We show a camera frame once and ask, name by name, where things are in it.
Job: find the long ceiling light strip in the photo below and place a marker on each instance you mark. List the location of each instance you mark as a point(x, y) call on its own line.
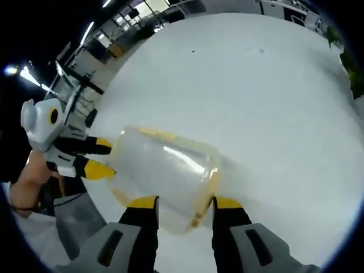
point(87, 31)

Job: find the green potted plant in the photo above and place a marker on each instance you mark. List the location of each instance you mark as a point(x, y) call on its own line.
point(354, 71)

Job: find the black monitor stand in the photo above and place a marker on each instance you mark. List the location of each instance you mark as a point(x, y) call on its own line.
point(91, 118)

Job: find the person's left hand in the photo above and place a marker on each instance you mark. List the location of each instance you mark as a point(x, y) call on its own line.
point(31, 182)

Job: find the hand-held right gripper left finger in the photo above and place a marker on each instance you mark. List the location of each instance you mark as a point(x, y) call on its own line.
point(113, 247)

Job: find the clear plastic container body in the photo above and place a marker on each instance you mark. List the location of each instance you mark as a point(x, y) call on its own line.
point(159, 173)

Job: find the cardboard box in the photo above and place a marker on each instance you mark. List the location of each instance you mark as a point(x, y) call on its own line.
point(117, 49)

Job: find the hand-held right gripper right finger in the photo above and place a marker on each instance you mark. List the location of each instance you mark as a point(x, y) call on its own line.
point(256, 247)

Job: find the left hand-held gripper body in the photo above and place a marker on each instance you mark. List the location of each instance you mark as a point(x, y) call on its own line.
point(39, 125)

